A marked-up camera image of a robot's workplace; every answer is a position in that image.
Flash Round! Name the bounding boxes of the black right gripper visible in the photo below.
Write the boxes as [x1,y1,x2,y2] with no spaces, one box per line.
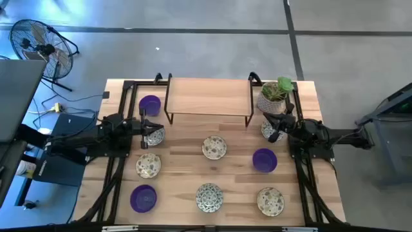
[263,102,297,144]

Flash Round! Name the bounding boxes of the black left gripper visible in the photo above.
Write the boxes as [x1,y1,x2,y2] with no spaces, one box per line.
[131,108,165,150]

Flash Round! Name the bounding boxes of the teal bowl with patterned inside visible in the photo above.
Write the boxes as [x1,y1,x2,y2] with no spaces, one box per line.
[195,182,224,213]
[260,120,286,142]
[144,127,166,147]

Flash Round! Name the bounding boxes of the purple plastic mini bowl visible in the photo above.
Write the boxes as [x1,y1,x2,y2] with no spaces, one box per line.
[129,184,158,213]
[138,94,162,117]
[252,148,278,173]

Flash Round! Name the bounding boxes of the yellow bowl with pear print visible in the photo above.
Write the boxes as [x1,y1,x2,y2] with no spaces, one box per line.
[201,135,228,160]
[135,153,162,180]
[256,186,285,217]

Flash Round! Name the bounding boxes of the potted green plant patterned pot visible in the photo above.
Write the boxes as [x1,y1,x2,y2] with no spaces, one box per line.
[256,76,295,114]

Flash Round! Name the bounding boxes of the wooden shelf riser metal legs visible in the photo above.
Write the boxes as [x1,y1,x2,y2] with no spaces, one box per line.
[164,73,255,127]

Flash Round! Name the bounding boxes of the dark blue box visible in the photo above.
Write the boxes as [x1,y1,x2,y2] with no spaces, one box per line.
[32,112,97,188]

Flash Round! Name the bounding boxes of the grey metal stand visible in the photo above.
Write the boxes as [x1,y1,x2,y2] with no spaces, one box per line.
[355,82,412,188]

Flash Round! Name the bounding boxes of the white cylindrical object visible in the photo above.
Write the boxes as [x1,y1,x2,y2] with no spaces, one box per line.
[14,160,37,177]

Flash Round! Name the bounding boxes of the black floor fan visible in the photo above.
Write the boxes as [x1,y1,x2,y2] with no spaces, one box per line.
[8,19,80,93]

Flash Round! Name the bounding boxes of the dark grey side table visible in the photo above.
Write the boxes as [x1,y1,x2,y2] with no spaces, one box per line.
[0,59,48,207]

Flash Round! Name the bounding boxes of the black aluminium table frame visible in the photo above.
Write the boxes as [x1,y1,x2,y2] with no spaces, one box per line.
[73,72,347,232]

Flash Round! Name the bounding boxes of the black power cable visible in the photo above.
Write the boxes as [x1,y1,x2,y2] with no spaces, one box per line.
[32,79,104,130]

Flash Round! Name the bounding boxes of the silver metal bracket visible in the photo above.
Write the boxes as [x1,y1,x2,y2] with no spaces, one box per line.
[281,226,319,232]
[101,225,139,232]

